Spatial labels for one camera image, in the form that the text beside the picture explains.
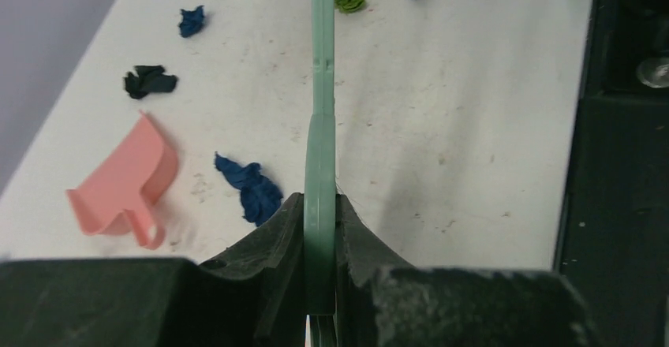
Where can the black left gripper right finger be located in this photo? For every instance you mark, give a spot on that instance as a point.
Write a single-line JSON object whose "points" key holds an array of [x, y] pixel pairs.
{"points": [[382, 300]]}

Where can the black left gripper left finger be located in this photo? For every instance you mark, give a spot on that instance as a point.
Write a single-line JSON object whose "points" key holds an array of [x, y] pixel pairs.
{"points": [[251, 294]]}

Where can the dark blue paper scrap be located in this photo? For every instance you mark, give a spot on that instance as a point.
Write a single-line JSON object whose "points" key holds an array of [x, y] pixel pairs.
{"points": [[260, 197]]}

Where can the green hand brush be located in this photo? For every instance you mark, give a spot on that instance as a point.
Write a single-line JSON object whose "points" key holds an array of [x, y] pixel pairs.
{"points": [[320, 187]]}

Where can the pink plastic dustpan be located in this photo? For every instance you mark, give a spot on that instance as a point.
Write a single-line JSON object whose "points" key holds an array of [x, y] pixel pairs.
{"points": [[119, 196]]}

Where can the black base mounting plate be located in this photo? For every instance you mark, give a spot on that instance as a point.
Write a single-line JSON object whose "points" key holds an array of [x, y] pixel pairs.
{"points": [[613, 235]]}

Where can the black paper scrap top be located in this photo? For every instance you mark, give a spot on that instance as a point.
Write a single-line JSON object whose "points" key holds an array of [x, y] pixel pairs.
{"points": [[148, 79]]}

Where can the small dark blue scrap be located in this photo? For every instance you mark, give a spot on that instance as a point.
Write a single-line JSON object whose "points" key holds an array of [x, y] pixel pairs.
{"points": [[192, 21]]}

